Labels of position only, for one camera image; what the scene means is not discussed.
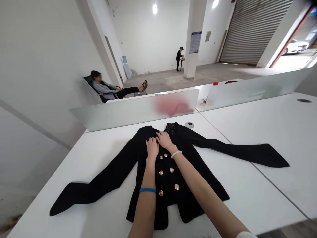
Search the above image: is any blue wall poster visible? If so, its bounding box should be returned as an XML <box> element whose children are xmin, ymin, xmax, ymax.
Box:
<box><xmin>189</xmin><ymin>31</ymin><xmax>202</xmax><ymax>55</ymax></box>

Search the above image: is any black jacket with gold buttons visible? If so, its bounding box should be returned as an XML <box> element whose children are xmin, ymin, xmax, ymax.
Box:
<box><xmin>49</xmin><ymin>122</ymin><xmax>290</xmax><ymax>223</ymax></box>

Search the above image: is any person's left hand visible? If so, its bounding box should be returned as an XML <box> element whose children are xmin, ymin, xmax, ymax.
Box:
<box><xmin>146</xmin><ymin>136</ymin><xmax>160</xmax><ymax>161</ymax></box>

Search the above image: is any grey roller shutter door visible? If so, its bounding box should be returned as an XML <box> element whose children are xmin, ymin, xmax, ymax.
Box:
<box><xmin>219</xmin><ymin>0</ymin><xmax>294</xmax><ymax>66</ymax></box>

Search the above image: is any leaning wooden plank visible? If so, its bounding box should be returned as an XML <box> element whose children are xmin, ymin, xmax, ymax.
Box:
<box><xmin>216</xmin><ymin>29</ymin><xmax>227</xmax><ymax>63</ymax></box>

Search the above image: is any white car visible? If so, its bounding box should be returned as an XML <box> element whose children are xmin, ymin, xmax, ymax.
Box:
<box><xmin>282</xmin><ymin>39</ymin><xmax>310</xmax><ymax>56</ymax></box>

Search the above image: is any frosted glass desk divider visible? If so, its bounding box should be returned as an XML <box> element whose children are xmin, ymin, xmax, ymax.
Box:
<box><xmin>205</xmin><ymin>67</ymin><xmax>314</xmax><ymax>110</ymax></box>
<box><xmin>70</xmin><ymin>89</ymin><xmax>200</xmax><ymax>132</ymax></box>

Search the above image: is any person's right hand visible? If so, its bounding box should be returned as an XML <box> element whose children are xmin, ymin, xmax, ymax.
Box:
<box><xmin>155</xmin><ymin>131</ymin><xmax>180</xmax><ymax>155</ymax></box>

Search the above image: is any water dispenser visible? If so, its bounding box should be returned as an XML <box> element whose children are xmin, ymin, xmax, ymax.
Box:
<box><xmin>121</xmin><ymin>56</ymin><xmax>132</xmax><ymax>80</ymax></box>

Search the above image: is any pink cloth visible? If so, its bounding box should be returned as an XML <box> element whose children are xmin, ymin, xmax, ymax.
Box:
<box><xmin>155</xmin><ymin>95</ymin><xmax>195</xmax><ymax>117</ymax></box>

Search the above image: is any black office chair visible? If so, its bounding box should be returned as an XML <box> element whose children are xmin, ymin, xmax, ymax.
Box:
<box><xmin>83</xmin><ymin>75</ymin><xmax>120</xmax><ymax>103</ymax></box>

